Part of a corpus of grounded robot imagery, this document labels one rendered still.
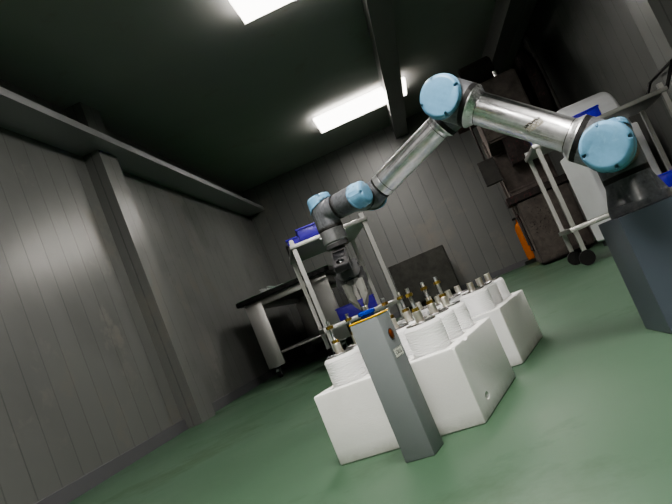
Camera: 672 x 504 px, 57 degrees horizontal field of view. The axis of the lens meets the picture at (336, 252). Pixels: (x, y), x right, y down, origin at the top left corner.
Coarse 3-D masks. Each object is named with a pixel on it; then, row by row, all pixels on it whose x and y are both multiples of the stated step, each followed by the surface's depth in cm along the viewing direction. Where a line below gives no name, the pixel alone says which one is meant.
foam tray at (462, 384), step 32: (480, 320) 172; (448, 352) 138; (480, 352) 153; (352, 384) 150; (448, 384) 139; (480, 384) 143; (352, 416) 150; (384, 416) 147; (448, 416) 140; (480, 416) 137; (352, 448) 151; (384, 448) 147
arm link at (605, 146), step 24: (432, 96) 159; (456, 96) 155; (480, 96) 156; (456, 120) 159; (480, 120) 157; (504, 120) 153; (528, 120) 150; (552, 120) 148; (576, 120) 146; (600, 120) 144; (552, 144) 149; (576, 144) 144; (600, 144) 141; (624, 144) 139; (600, 168) 142; (624, 168) 150
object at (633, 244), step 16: (656, 208) 148; (608, 224) 158; (624, 224) 148; (640, 224) 148; (656, 224) 147; (608, 240) 163; (624, 240) 151; (640, 240) 148; (656, 240) 147; (624, 256) 156; (640, 256) 148; (656, 256) 147; (624, 272) 161; (640, 272) 149; (656, 272) 147; (640, 288) 154; (656, 288) 147; (640, 304) 160; (656, 304) 148; (656, 320) 153
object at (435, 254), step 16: (416, 256) 815; (432, 256) 811; (400, 272) 819; (416, 272) 815; (432, 272) 811; (448, 272) 807; (400, 288) 818; (416, 288) 814; (432, 288) 810; (448, 288) 806
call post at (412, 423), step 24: (384, 312) 136; (360, 336) 133; (384, 336) 131; (384, 360) 131; (408, 360) 136; (384, 384) 132; (408, 384) 131; (384, 408) 132; (408, 408) 130; (408, 432) 130; (432, 432) 131; (408, 456) 131
